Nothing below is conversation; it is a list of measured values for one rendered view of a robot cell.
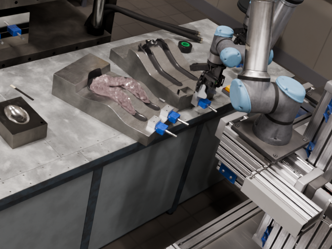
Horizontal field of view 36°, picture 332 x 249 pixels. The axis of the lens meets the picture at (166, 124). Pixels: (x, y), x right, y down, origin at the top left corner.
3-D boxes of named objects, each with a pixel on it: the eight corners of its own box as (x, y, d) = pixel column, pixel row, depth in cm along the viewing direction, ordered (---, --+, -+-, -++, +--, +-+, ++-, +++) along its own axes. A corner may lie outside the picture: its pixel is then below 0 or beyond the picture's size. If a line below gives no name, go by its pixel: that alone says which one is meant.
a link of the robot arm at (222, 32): (219, 33, 205) (214, 22, 212) (212, 57, 212) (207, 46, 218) (237, 35, 207) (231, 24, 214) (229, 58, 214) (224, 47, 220)
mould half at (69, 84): (176, 118, 231) (181, 99, 225) (146, 146, 212) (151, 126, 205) (87, 72, 245) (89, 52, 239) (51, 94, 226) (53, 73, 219)
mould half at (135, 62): (213, 98, 251) (220, 75, 243) (175, 112, 235) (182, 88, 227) (146, 48, 276) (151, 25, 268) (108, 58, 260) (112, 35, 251)
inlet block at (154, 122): (178, 139, 216) (181, 129, 212) (172, 144, 212) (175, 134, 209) (151, 124, 219) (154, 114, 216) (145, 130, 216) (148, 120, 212)
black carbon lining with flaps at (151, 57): (199, 82, 246) (204, 66, 241) (176, 91, 236) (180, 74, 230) (152, 47, 263) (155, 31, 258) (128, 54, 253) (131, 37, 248)
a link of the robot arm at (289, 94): (300, 123, 188) (314, 93, 180) (267, 121, 184) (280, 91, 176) (288, 103, 197) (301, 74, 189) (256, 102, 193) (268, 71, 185)
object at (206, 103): (218, 115, 231) (222, 105, 228) (211, 118, 228) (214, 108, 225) (197, 100, 237) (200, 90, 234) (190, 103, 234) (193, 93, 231)
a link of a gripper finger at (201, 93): (200, 106, 226) (208, 89, 222) (190, 100, 229) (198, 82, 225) (204, 106, 228) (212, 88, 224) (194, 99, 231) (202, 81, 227)
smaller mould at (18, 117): (46, 137, 203) (48, 123, 199) (12, 149, 194) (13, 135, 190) (20, 109, 213) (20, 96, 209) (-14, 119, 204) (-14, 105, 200)
